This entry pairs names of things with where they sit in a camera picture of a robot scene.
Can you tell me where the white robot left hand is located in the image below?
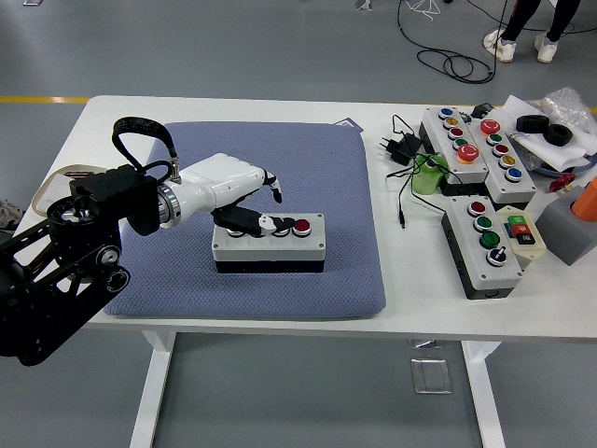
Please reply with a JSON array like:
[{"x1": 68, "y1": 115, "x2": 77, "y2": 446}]
[{"x1": 174, "y1": 152, "x2": 293, "y2": 237}]

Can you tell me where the grey four-button control box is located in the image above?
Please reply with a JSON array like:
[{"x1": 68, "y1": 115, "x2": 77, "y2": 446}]
[
  {"x1": 211, "y1": 212, "x2": 326, "y2": 275},
  {"x1": 440, "y1": 195, "x2": 524, "y2": 301}
]

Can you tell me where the grey five-button control box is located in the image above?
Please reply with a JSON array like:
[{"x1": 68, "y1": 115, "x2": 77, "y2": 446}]
[
  {"x1": 418, "y1": 105, "x2": 490, "y2": 196},
  {"x1": 465, "y1": 116, "x2": 538, "y2": 205}
]

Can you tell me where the blue-grey padded mat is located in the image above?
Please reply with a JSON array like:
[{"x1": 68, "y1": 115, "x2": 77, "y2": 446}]
[{"x1": 102, "y1": 120, "x2": 388, "y2": 321}]

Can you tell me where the purple and white card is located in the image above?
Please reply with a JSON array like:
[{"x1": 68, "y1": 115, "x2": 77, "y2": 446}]
[{"x1": 331, "y1": 115, "x2": 364, "y2": 134}]

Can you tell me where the beige tray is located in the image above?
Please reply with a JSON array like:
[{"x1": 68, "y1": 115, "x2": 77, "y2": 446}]
[{"x1": 32, "y1": 162, "x2": 106, "y2": 216}]

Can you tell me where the black power adapter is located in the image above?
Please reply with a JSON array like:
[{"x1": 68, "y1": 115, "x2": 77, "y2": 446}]
[{"x1": 377, "y1": 133, "x2": 421, "y2": 165}]

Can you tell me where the green plastic cylinder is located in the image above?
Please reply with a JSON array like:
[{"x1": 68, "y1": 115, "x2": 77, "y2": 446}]
[{"x1": 410, "y1": 152, "x2": 449, "y2": 195}]

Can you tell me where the person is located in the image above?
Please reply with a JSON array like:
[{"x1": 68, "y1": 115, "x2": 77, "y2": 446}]
[
  {"x1": 482, "y1": 0, "x2": 582, "y2": 64},
  {"x1": 0, "y1": 199, "x2": 25, "y2": 231}
]

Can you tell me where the white table leg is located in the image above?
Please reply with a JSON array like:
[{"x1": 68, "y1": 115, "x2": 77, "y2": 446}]
[
  {"x1": 129, "y1": 329, "x2": 177, "y2": 448},
  {"x1": 461, "y1": 340, "x2": 507, "y2": 448}
]

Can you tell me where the white paper sheet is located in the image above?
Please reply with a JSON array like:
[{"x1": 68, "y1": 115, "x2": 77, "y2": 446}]
[{"x1": 501, "y1": 94, "x2": 597, "y2": 172}]

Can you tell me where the blue plastic basin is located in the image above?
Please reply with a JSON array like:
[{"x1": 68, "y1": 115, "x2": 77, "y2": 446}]
[{"x1": 531, "y1": 156, "x2": 597, "y2": 178}]

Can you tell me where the red valve knob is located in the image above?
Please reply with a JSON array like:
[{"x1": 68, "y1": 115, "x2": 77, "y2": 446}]
[{"x1": 548, "y1": 172, "x2": 578, "y2": 193}]

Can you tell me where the grey block holder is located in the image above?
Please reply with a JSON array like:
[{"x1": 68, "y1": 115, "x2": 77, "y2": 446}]
[{"x1": 535, "y1": 184, "x2": 597, "y2": 267}]

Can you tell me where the clear bubble wrap bag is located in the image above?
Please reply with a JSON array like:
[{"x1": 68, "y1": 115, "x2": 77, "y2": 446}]
[{"x1": 529, "y1": 86, "x2": 597, "y2": 158}]

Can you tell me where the orange cylinder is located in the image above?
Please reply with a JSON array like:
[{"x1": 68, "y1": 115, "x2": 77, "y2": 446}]
[{"x1": 572, "y1": 175, "x2": 597, "y2": 224}]

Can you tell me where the white switch panel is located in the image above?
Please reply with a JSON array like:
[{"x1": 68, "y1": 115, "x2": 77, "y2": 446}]
[{"x1": 46, "y1": 175, "x2": 76, "y2": 198}]

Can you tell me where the black adapter cord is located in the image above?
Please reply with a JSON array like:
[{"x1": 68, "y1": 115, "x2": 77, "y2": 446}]
[{"x1": 384, "y1": 114, "x2": 449, "y2": 230}]

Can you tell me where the white wire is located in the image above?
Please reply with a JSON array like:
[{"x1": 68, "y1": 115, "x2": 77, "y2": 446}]
[{"x1": 404, "y1": 0, "x2": 442, "y2": 22}]

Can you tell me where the black floor cable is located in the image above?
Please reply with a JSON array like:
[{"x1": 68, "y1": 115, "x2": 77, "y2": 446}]
[{"x1": 396, "y1": 0, "x2": 519, "y2": 85}]

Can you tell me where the black foam ring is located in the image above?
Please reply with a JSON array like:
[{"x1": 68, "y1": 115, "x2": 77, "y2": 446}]
[
  {"x1": 544, "y1": 122, "x2": 575, "y2": 147},
  {"x1": 515, "y1": 114, "x2": 551, "y2": 133}
]

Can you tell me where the cream three-button switch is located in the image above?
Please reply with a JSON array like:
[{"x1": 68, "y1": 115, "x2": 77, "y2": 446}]
[{"x1": 494, "y1": 204, "x2": 547, "y2": 271}]

